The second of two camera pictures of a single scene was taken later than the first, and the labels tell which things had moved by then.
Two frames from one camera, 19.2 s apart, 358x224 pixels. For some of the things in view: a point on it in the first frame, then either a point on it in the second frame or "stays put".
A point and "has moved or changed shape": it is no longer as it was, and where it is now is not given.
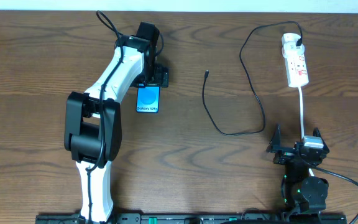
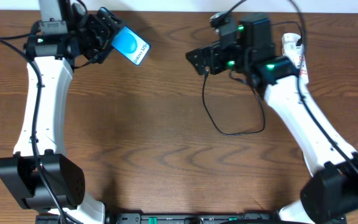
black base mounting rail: x=192 y=218 stays put
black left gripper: x=159 y=78 → x=103 y=34
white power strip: x=297 y=74 stays put
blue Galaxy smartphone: x=148 y=98 has moved or changed shape
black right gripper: x=285 y=154 → x=212 y=53
